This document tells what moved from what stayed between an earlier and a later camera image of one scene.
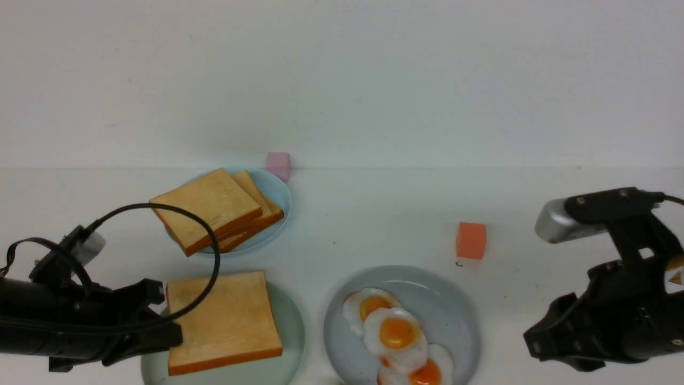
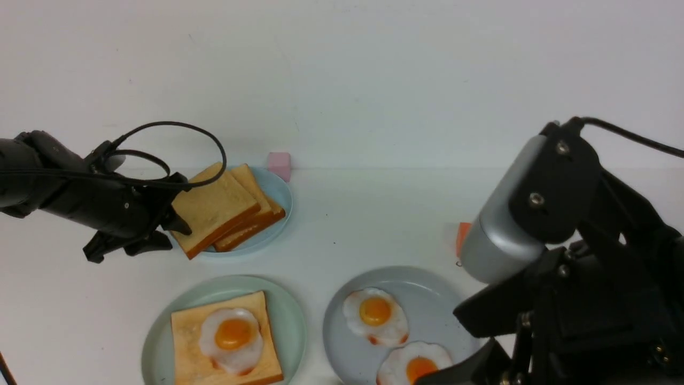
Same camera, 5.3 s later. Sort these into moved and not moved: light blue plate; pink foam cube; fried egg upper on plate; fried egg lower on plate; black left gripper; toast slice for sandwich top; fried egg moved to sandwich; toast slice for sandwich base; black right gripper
Moved: black right gripper; black left gripper; toast slice for sandwich base; fried egg moved to sandwich
Not moved: fried egg lower on plate; toast slice for sandwich top; light blue plate; fried egg upper on plate; pink foam cube
